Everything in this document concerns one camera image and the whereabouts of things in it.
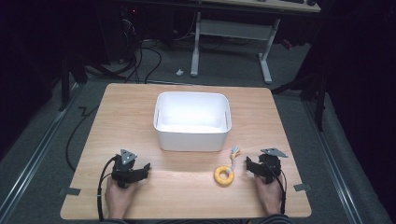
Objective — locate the white metal desk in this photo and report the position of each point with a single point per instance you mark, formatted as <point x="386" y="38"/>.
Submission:
<point x="233" y="29"/>

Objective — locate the person's right hand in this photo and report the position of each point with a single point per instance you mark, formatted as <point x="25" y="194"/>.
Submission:
<point x="269" y="196"/>

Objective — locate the white plastic bin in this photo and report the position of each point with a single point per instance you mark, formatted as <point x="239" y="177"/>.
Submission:
<point x="192" y="124"/>

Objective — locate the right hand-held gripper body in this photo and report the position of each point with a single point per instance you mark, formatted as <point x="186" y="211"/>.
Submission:
<point x="270" y="165"/>

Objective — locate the person's left hand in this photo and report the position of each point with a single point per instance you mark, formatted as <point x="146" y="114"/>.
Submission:
<point x="119" y="199"/>

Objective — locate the dark computer tower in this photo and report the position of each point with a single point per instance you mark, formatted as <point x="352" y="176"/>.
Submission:
<point x="121" y="31"/>

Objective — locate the white scrap on floor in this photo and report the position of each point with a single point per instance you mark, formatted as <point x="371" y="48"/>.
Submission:
<point x="179" y="72"/>

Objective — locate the grey tape piece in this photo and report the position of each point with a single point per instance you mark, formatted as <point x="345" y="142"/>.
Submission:
<point x="302" y="187"/>
<point x="70" y="191"/>

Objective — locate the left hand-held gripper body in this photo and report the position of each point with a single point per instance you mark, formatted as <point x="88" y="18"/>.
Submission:
<point x="124" y="171"/>

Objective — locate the black metal stand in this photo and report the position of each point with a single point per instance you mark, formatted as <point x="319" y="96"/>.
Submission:
<point x="317" y="93"/>

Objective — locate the metal floor rail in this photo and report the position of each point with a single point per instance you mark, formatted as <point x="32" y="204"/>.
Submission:
<point x="336" y="165"/>
<point x="34" y="161"/>

